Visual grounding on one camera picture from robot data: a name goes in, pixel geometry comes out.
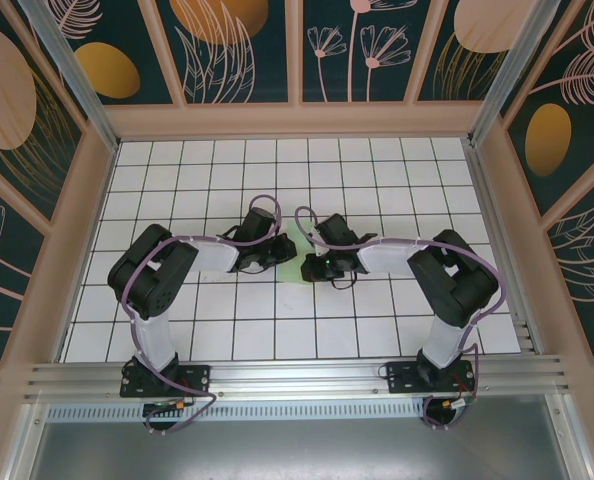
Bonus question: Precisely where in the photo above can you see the light green paper sheet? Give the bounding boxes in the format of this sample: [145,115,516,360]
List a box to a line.
[279,219,318,286]

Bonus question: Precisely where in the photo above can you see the grey metal sheet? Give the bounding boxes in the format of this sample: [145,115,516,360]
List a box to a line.
[6,394,594,480]

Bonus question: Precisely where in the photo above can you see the black controller board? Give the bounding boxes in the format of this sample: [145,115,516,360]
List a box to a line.
[143,398,196,417]

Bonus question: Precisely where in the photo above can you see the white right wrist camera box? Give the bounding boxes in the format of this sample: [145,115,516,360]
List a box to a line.
[308,223,331,257]

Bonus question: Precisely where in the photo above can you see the aluminium mounting rail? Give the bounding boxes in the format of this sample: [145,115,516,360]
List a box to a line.
[24,353,576,401]

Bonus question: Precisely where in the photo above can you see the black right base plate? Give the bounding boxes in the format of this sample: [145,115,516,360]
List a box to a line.
[385,360,478,396]

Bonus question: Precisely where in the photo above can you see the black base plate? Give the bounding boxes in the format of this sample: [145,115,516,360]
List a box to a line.
[119,363,213,399]
[385,360,478,396]

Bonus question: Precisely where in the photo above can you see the slotted grey cable duct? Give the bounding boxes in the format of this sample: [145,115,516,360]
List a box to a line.
[46,402,428,422]

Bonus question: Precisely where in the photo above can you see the aluminium side rail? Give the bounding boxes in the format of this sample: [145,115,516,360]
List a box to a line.
[461,139,541,357]

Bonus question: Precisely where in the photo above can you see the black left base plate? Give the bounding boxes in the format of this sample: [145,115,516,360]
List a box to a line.
[119,363,213,399]

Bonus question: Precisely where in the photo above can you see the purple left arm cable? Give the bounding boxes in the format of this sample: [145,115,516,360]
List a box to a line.
[119,194,284,435]

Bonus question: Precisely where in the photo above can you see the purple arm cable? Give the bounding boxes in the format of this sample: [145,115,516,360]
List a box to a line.
[119,194,284,435]
[294,205,502,431]

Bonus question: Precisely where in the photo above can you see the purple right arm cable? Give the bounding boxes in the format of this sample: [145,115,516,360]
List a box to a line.
[294,205,502,431]

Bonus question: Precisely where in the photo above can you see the yellow cable connector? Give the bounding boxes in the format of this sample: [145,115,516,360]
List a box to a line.
[439,397,478,412]

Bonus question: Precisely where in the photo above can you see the aluminium frame post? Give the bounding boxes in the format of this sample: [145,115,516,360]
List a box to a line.
[16,0,121,151]
[466,0,578,146]

